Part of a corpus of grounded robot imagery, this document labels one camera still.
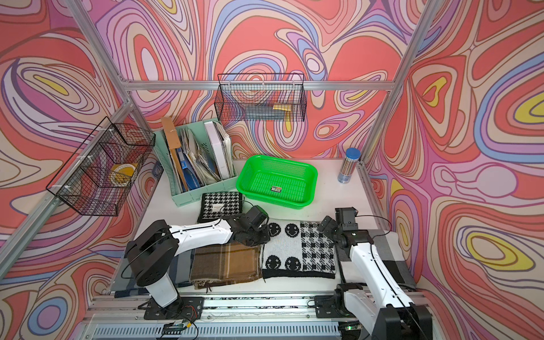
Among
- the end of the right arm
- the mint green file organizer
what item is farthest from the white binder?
the end of the right arm

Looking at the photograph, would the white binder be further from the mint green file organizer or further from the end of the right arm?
the end of the right arm

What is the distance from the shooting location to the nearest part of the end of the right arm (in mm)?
589

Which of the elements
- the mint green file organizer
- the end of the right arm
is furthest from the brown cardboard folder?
the end of the right arm
